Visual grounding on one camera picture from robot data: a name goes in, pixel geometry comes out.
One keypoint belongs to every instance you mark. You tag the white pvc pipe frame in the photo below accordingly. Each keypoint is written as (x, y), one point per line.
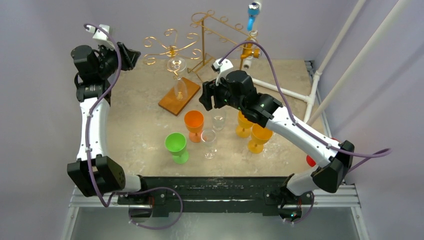
(366, 86)

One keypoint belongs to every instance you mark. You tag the clear glass rear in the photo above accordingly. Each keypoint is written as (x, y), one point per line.
(219, 117)

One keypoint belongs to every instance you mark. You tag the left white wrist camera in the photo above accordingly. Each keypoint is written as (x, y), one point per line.
(98, 35)

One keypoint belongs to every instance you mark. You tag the gold scroll glass rack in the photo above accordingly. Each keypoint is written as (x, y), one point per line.
(169, 101)

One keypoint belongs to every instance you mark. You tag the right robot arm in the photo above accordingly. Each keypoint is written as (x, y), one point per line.
(333, 158)

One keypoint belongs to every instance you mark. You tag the yellow goblet front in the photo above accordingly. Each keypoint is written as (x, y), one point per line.
(259, 137)

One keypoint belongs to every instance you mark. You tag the orange plastic goblet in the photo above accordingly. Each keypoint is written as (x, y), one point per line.
(194, 122)

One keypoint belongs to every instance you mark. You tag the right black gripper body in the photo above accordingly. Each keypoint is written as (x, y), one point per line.
(209, 94)

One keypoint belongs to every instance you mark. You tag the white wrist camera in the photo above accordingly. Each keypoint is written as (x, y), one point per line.
(98, 35)
(222, 67)

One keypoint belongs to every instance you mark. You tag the green plastic goblet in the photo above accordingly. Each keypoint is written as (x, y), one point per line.
(176, 144)

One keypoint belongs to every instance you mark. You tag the yellow goblet rear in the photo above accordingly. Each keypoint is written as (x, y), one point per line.
(244, 127)

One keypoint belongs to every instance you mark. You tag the gold rectangular wire rack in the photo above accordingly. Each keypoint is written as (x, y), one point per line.
(211, 25)

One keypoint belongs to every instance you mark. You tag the orange pipe fitting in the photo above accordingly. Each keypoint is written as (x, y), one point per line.
(250, 50)

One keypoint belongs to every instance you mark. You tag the clear glass front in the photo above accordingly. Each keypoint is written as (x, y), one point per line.
(209, 140)

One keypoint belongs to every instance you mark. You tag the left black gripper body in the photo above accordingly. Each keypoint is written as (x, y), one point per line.
(108, 61)

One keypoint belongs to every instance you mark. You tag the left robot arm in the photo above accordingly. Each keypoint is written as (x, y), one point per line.
(94, 67)

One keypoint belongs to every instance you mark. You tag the red plastic goblet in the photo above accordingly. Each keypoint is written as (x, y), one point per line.
(310, 161)

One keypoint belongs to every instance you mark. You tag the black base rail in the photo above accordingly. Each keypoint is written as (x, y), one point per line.
(256, 195)

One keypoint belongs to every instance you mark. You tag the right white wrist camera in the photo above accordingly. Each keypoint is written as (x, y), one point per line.
(222, 67)

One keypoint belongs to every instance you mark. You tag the tall clear flute glass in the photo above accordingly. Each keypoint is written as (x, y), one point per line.
(177, 65)

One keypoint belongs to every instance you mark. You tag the yellow goblet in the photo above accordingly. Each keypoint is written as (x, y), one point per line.
(244, 127)
(259, 137)

